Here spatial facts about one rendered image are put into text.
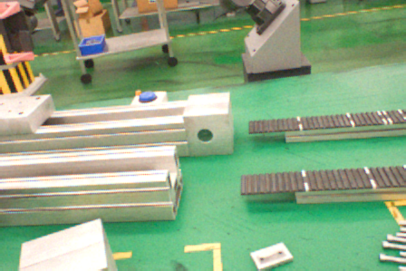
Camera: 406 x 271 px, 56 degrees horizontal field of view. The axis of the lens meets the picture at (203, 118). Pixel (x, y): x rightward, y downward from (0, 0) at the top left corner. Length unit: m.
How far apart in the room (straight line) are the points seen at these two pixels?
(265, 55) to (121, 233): 0.71
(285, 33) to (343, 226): 0.67
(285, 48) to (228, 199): 0.62
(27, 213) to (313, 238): 0.47
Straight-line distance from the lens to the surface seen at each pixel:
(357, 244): 0.60
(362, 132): 0.83
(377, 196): 0.67
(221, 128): 0.75
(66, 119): 0.92
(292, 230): 0.61
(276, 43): 1.16
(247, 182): 0.65
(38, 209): 0.73
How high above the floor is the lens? 1.20
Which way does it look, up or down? 27 degrees down
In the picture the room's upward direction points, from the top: 9 degrees counter-clockwise
